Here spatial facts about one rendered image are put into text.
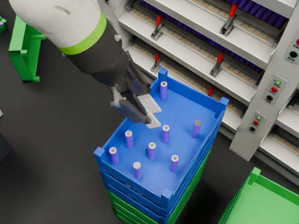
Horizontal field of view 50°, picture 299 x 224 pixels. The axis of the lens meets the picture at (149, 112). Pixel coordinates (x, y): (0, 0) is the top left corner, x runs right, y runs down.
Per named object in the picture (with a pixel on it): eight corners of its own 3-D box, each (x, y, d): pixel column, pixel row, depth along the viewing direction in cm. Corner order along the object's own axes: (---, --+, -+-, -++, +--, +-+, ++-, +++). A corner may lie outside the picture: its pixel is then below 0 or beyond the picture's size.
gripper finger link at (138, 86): (109, 75, 63) (109, 69, 63) (135, 97, 72) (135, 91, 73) (127, 70, 61) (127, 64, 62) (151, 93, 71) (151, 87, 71)
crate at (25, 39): (23, 82, 155) (40, 82, 155) (7, 54, 138) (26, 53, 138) (30, 37, 171) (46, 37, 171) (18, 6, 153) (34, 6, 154)
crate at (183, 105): (167, 210, 75) (169, 199, 68) (97, 166, 80) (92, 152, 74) (224, 116, 88) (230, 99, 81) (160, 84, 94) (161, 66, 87)
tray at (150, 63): (236, 134, 127) (238, 123, 115) (123, 58, 149) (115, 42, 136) (265, 94, 130) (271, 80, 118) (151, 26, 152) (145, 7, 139)
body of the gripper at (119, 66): (86, 43, 61) (111, 72, 68) (79, 78, 57) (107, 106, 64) (121, 31, 58) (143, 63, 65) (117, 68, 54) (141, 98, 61)
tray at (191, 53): (248, 107, 111) (253, 91, 98) (120, 26, 132) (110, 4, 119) (282, 63, 114) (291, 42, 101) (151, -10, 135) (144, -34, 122)
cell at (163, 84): (164, 101, 90) (165, 87, 85) (158, 98, 91) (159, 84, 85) (167, 96, 91) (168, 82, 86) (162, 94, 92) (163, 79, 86)
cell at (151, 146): (153, 161, 81) (153, 150, 75) (147, 157, 81) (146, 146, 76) (156, 155, 82) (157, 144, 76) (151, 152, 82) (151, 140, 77)
